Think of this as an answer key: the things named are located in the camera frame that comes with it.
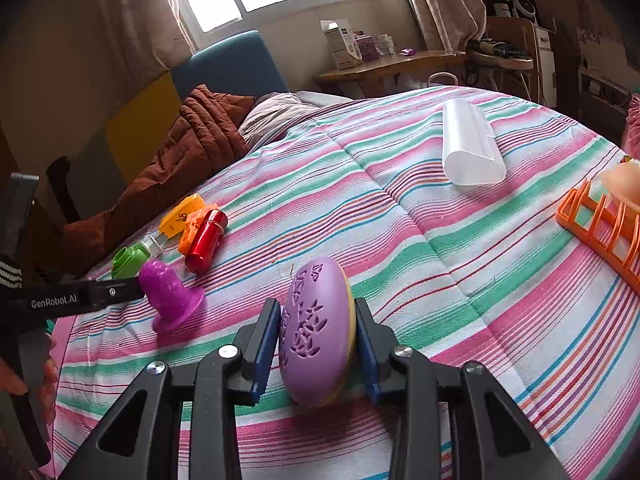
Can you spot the white pillow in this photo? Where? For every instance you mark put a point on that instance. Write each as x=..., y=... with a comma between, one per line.
x=276, y=112

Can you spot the pink curtain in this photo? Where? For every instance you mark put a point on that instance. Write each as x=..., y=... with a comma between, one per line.
x=449, y=25

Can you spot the green plug-in device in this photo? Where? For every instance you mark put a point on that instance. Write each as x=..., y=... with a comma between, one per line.
x=128, y=261

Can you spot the wooden side table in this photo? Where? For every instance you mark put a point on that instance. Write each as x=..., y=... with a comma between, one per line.
x=370, y=75

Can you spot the magenta plastic cone toy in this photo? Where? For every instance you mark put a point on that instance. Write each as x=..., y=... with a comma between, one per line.
x=173, y=302

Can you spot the red cylindrical toy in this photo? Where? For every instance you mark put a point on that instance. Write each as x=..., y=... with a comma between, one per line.
x=206, y=241

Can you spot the rust brown quilted blanket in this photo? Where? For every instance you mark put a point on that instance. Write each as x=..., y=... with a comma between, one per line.
x=203, y=140

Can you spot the striped bed cover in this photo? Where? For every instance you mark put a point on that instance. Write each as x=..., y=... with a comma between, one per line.
x=458, y=272

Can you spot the orange linked cubes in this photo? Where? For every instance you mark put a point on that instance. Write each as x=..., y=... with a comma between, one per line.
x=193, y=223

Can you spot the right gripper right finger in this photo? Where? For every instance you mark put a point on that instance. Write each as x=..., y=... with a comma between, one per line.
x=375, y=343

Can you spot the white carton box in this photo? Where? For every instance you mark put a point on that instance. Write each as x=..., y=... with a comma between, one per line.
x=342, y=43

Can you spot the yellow orange plastic tool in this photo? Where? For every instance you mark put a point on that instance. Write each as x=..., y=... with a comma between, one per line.
x=175, y=221

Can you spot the purple small box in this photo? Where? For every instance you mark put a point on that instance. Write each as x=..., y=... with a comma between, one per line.
x=367, y=48

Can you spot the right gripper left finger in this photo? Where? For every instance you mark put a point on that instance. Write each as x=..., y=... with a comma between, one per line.
x=257, y=342

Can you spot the orange plastic rack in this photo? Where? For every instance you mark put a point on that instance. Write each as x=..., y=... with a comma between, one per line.
x=607, y=231

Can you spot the peach round object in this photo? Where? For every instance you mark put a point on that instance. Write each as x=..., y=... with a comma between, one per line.
x=622, y=182

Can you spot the translucent white tube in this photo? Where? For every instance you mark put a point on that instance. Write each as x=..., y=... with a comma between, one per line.
x=470, y=154

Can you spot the purple egg-shaped case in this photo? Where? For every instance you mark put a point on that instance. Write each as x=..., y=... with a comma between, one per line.
x=317, y=333

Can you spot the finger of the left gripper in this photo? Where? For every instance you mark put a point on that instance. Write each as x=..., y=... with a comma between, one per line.
x=106, y=293

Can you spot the grey yellow blue headboard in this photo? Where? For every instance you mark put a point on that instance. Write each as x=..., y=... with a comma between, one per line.
x=92, y=180

